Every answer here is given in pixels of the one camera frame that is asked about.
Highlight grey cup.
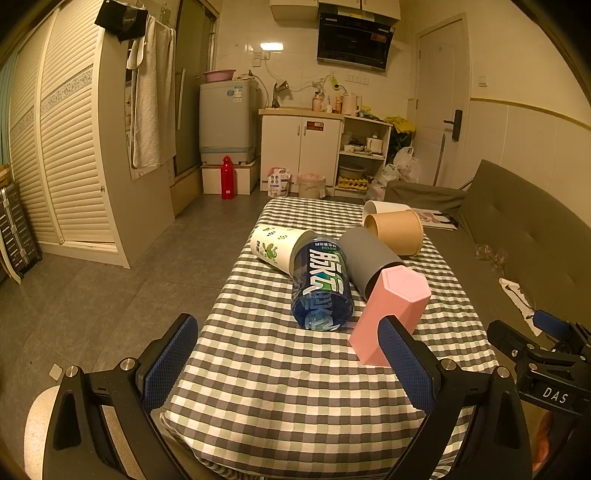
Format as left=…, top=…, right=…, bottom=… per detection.
left=339, top=226, right=404, bottom=301

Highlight magazine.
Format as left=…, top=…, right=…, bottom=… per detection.
left=413, top=209, right=459, bottom=230

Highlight plain white cup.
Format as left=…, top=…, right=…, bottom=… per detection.
left=362, top=200, right=413, bottom=222

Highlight washing machine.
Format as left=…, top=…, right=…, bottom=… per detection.
left=199, top=78, right=259, bottom=164

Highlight printed refill bag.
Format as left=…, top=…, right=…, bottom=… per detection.
left=268, top=167, right=293, bottom=193

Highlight white platform box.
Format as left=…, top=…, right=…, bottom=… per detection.
left=202, top=159, right=260, bottom=195

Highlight person's right hand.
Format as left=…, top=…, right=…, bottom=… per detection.
left=531, top=410, right=560, bottom=472

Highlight red bottle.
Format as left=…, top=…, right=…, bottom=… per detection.
left=221, top=156, right=235, bottom=200

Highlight grey checkered tablecloth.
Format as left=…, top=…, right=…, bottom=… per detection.
left=159, top=196, right=499, bottom=480

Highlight round trash bin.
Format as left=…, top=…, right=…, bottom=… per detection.
left=296, top=173, right=328, bottom=199

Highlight white towel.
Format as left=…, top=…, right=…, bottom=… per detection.
left=127, top=14, right=177, bottom=169

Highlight grey suitcase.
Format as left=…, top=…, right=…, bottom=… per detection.
left=0, top=182, right=42, bottom=282

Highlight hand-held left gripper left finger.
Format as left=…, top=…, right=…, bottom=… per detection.
left=44, top=313, right=204, bottom=480

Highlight broom stick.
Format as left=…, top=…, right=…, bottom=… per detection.
left=433, top=135, right=446, bottom=185

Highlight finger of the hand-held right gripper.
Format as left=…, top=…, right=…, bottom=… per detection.
left=487, top=319, right=536, bottom=365
left=533, top=311, right=591, bottom=352

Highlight brown paper cup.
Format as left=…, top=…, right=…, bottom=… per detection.
left=363, top=210, right=424, bottom=257

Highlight blue drink bottle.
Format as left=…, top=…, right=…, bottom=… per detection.
left=291, top=240, right=355, bottom=332

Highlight white open shelf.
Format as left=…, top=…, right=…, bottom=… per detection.
left=336, top=115, right=393, bottom=197

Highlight pink hexagonal cup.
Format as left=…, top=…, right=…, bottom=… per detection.
left=348, top=266, right=432, bottom=367

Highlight white leaf-print paper cup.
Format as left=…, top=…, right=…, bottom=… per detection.
left=250, top=224, right=317, bottom=278

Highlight white paper sheet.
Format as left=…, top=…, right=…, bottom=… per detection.
left=499, top=277, right=543, bottom=335

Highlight white plastic bag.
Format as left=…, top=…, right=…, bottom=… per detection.
left=369, top=164, right=402, bottom=195
left=392, top=147, right=421, bottom=183

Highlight white louvred wardrobe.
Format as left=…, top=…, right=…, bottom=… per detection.
left=0, top=4, right=132, bottom=268

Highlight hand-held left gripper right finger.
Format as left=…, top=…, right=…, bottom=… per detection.
left=376, top=315, right=534, bottom=480

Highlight black range hood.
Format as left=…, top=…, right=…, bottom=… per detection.
left=317, top=13, right=397, bottom=71

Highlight black door handle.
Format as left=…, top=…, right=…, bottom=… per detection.
left=443, top=110, right=463, bottom=141

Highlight black cloth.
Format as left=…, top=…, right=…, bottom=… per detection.
left=95, top=0, right=148, bottom=41

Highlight white door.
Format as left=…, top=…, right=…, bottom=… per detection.
left=406, top=21, right=476, bottom=185

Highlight glass shower door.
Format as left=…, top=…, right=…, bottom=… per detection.
left=173, top=0, right=218, bottom=178

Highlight white sink cabinet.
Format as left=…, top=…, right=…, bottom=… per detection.
left=259, top=107, right=346, bottom=188

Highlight grey blanket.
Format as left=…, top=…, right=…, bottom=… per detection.
left=385, top=181, right=467, bottom=217

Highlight round white stool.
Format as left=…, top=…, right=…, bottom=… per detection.
left=23, top=385, right=121, bottom=480

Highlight olive sofa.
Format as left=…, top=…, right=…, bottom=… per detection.
left=385, top=159, right=591, bottom=333

